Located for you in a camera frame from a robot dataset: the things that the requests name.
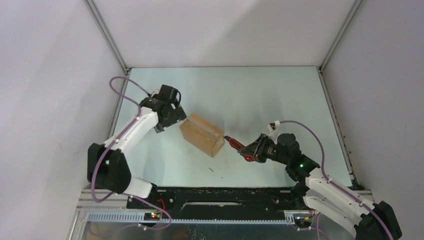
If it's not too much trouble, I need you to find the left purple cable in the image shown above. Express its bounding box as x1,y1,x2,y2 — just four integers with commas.
90,76,173,232

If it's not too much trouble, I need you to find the left aluminium frame post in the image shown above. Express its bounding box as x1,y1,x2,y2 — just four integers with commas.
83,0,130,75

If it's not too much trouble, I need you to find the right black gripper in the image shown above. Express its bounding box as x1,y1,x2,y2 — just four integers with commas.
238,133,289,165

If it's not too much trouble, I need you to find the brown cardboard express box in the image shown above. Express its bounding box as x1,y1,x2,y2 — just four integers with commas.
179,113,225,158

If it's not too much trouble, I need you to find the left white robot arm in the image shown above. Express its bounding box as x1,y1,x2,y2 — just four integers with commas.
87,84,187,208

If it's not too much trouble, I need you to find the grey slotted cable duct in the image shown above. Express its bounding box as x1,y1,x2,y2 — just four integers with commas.
85,211,295,224

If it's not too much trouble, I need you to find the red black utility knife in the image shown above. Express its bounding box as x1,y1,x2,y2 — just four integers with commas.
224,135,255,162

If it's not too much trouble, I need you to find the aluminium frame post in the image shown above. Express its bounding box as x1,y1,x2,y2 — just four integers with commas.
83,0,130,75
319,0,365,72

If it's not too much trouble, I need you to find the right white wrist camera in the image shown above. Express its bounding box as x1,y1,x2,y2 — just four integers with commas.
267,120,281,143

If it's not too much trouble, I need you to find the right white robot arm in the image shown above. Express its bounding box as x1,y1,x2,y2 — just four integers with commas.
237,133,403,240

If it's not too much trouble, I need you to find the right aluminium frame post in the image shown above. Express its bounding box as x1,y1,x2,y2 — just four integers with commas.
319,0,365,72

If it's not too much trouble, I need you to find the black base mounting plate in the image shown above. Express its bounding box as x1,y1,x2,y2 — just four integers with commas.
146,186,318,220

